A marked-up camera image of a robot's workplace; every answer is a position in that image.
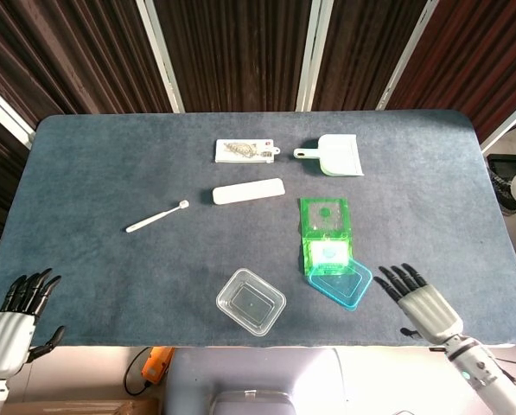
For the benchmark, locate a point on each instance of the left black-fingered robot hand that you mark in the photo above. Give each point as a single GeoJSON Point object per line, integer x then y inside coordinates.
{"type": "Point", "coordinates": [7, 341]}

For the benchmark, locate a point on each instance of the right black-fingered robot hand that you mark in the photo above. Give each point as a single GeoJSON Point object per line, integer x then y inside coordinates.
{"type": "Point", "coordinates": [430, 313]}

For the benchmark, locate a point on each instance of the blue transparent container lid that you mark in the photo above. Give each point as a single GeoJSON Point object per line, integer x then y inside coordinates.
{"type": "Point", "coordinates": [342, 287]}

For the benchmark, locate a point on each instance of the clear plastic container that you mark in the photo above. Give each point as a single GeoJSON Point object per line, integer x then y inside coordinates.
{"type": "Point", "coordinates": [251, 302]}

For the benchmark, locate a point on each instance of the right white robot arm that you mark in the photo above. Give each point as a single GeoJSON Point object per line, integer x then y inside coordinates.
{"type": "Point", "coordinates": [478, 372]}

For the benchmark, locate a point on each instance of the blue grey table cloth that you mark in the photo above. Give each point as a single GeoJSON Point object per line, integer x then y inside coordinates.
{"type": "Point", "coordinates": [110, 281]}

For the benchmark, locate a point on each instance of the green packet with white pad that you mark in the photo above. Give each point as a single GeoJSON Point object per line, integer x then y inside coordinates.
{"type": "Point", "coordinates": [326, 250]}

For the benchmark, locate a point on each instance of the grey patterned shoe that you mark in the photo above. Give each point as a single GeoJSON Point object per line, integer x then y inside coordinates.
{"type": "Point", "coordinates": [504, 190]}

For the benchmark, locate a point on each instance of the green packet with dark dot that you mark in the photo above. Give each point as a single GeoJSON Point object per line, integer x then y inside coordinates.
{"type": "Point", "coordinates": [324, 216]}

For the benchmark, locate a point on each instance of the black flat box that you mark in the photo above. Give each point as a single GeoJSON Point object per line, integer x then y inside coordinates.
{"type": "Point", "coordinates": [506, 162]}

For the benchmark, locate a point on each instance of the white plastic dustpan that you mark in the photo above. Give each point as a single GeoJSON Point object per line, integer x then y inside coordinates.
{"type": "Point", "coordinates": [339, 155]}

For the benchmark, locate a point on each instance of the grey robot torso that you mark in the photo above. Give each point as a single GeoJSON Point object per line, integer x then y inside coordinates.
{"type": "Point", "coordinates": [253, 372]}

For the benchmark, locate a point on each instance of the white toothbrush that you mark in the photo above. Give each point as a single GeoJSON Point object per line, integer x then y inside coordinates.
{"type": "Point", "coordinates": [154, 219]}

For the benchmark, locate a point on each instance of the white oblong toothbrush case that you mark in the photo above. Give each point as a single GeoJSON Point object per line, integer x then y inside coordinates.
{"type": "Point", "coordinates": [246, 191]}

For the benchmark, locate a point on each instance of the white printed card package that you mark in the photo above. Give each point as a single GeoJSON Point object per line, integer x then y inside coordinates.
{"type": "Point", "coordinates": [242, 151]}

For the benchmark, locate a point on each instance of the white frame post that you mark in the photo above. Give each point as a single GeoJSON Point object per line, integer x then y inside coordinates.
{"type": "Point", "coordinates": [4, 114]}
{"type": "Point", "coordinates": [406, 56]}
{"type": "Point", "coordinates": [314, 56]}
{"type": "Point", "coordinates": [508, 123]}
{"type": "Point", "coordinates": [160, 56]}

